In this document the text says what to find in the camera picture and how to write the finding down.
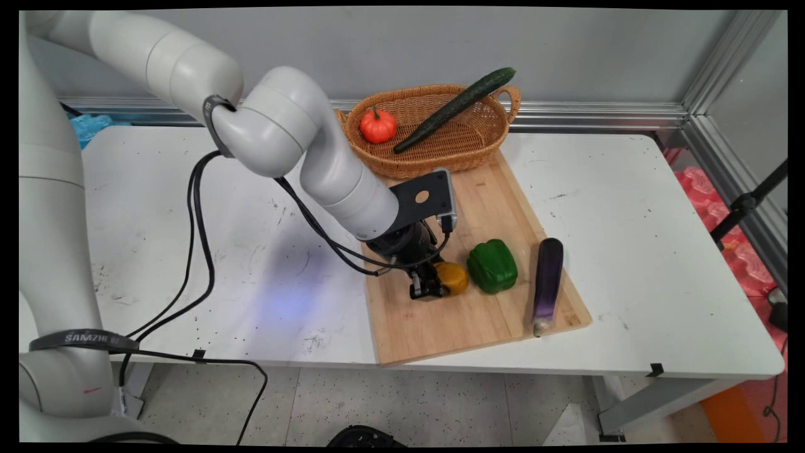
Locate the small orange pumpkin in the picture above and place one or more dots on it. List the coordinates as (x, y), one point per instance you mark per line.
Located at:
(377, 126)

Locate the green bell pepper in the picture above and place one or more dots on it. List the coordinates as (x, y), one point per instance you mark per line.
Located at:
(492, 267)

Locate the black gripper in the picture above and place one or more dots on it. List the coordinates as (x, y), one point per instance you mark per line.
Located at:
(405, 244)

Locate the black round base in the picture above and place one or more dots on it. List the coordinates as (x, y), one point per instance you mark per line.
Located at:
(365, 436)

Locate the pink plastic packaging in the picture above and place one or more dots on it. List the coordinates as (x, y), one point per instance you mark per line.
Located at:
(723, 226)

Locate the long dark green cucumber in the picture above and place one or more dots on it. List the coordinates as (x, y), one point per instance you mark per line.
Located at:
(453, 108)

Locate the grey table leg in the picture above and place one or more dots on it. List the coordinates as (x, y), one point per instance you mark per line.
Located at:
(660, 402)

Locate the blue plastic bag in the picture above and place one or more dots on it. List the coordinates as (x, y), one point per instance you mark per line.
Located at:
(91, 126)

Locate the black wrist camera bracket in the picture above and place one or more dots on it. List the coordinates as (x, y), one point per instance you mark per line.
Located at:
(424, 198)

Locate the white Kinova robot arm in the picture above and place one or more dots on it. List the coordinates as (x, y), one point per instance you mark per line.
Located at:
(50, 220)

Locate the purple eggplant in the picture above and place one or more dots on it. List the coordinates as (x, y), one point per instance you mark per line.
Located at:
(548, 283)

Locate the woven wicker basket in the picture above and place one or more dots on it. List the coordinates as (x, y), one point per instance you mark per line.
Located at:
(440, 141)

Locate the orange box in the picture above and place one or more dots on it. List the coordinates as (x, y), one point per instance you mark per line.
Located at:
(732, 415)

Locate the horizontal aluminium frame rail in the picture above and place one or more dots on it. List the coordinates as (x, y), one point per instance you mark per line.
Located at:
(597, 114)

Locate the wooden cutting board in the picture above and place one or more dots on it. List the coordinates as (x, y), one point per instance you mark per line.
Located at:
(478, 296)

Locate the black tripod leg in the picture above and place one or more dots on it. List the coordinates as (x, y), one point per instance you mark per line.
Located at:
(745, 204)

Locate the aluminium frame corner post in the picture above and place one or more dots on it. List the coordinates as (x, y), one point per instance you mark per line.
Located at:
(732, 126)

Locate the yellow-brown potato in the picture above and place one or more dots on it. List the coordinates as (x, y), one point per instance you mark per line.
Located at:
(456, 278)

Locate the small black device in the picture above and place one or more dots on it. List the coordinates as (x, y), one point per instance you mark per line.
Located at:
(778, 309)

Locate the black table edge clip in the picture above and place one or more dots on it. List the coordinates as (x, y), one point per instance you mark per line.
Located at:
(655, 370)

